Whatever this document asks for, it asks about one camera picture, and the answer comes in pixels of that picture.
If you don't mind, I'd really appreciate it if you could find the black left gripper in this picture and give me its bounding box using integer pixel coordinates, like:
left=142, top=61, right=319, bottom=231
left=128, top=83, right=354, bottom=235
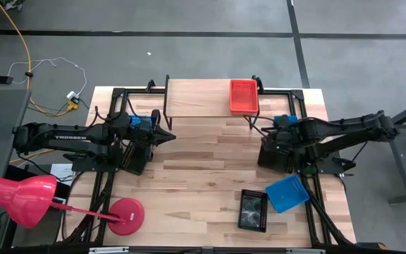
left=128, top=122, right=177, bottom=151

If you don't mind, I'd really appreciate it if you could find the black plastic basket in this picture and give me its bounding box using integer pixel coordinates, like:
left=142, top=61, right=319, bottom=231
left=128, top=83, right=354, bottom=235
left=238, top=188, right=269, bottom=234
left=119, top=140, right=154, bottom=176
left=257, top=139, right=295, bottom=174

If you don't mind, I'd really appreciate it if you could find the red plastic basket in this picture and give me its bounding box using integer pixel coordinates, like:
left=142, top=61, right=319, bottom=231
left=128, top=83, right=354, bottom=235
left=229, top=79, right=260, bottom=116

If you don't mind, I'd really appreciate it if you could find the white paper sheet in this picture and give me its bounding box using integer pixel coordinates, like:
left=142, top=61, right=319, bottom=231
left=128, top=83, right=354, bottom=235
left=49, top=163, right=75, bottom=183

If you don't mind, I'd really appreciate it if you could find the red desk lamp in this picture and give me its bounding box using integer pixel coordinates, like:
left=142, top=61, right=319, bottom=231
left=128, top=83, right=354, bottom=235
left=0, top=174, right=146, bottom=237

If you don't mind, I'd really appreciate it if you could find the black aluminium rig frame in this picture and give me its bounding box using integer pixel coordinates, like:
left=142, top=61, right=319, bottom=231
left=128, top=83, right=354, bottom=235
left=60, top=86, right=357, bottom=248

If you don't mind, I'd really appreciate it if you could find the black cable bundle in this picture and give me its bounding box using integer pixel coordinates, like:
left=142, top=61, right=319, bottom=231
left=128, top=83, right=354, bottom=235
left=61, top=171, right=114, bottom=244
left=301, top=174, right=355, bottom=246

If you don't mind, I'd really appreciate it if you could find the white cable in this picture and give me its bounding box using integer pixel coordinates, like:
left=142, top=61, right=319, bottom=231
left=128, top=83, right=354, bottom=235
left=7, top=56, right=88, bottom=99

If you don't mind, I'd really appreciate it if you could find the silver metal bracket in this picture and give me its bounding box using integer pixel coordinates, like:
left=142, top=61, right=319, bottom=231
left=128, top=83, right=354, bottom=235
left=89, top=246, right=130, bottom=254
left=286, top=248, right=326, bottom=254

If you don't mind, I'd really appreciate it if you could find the yellow cable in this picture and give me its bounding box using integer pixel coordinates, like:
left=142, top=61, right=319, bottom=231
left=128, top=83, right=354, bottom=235
left=0, top=0, right=80, bottom=164

